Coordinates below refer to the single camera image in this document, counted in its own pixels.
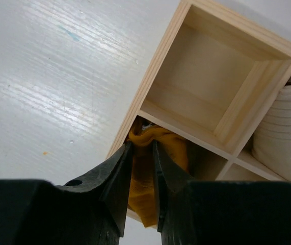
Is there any yellow sock with brown cuff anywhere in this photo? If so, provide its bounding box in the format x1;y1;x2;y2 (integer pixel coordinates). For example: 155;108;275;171
126;118;189;228

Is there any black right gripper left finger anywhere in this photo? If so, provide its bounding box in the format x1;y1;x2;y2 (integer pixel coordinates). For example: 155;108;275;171
0;143;133;244

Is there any wooden compartment tray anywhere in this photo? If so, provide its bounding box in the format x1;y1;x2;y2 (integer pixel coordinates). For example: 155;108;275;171
110;1;291;182

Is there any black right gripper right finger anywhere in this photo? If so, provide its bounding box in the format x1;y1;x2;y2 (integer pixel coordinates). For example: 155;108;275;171
153;142;291;244

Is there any rolled cream sock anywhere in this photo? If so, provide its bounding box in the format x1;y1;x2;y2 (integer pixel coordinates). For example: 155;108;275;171
252;77;291;181

